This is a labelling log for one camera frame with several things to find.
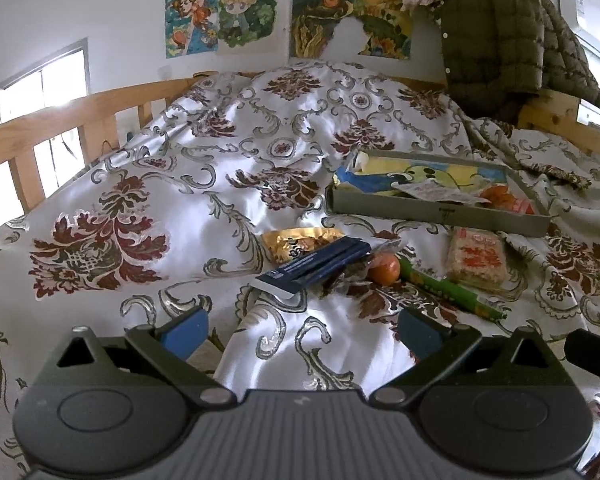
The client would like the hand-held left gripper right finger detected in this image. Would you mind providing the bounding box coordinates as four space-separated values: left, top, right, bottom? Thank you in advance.
367 307 556 408

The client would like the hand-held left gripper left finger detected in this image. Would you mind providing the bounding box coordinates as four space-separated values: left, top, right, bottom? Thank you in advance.
45 306 238 407

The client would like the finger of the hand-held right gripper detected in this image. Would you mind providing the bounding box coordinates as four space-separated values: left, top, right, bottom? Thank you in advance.
564 328 600 381

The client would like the green tube snack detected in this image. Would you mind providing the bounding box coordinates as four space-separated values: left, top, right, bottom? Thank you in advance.
399 257 506 322

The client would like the mandarin orange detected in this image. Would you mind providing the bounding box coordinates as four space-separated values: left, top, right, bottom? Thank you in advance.
367 253 401 285

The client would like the clear brown snack packet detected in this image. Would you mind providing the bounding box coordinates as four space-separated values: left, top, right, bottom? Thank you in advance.
322 240 403 303

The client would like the clear rice cracker packet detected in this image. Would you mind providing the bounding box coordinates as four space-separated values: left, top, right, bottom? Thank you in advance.
446 226 510 291

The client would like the grey-green tray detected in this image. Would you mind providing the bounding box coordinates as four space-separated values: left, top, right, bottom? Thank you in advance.
327 149 552 238

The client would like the dark blue snack packet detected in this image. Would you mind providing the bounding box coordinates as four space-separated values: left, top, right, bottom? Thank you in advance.
248 237 372 306

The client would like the gold snack packet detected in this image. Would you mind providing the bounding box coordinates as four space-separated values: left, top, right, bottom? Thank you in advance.
260 227 346 266

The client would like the white packet with red label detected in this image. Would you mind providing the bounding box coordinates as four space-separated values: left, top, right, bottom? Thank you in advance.
395 181 491 207

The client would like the orange snack packet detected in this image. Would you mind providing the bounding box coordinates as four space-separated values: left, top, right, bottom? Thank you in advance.
480 185 521 211

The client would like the olive puffer jacket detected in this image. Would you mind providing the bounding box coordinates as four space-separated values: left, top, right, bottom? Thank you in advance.
437 0 600 123

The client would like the white air conditioner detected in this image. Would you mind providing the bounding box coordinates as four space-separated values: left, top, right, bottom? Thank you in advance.
559 0 600 68

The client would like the window with grey frame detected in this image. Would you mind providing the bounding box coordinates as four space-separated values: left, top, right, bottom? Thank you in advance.
0 37 91 231

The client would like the cartoon girl wall poster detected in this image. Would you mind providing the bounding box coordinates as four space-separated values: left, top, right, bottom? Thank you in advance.
165 0 221 60

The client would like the blond character wall poster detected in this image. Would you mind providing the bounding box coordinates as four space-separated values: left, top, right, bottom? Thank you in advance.
217 0 281 51

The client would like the orange green wall poster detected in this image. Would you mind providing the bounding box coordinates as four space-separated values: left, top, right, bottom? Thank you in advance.
289 0 412 61

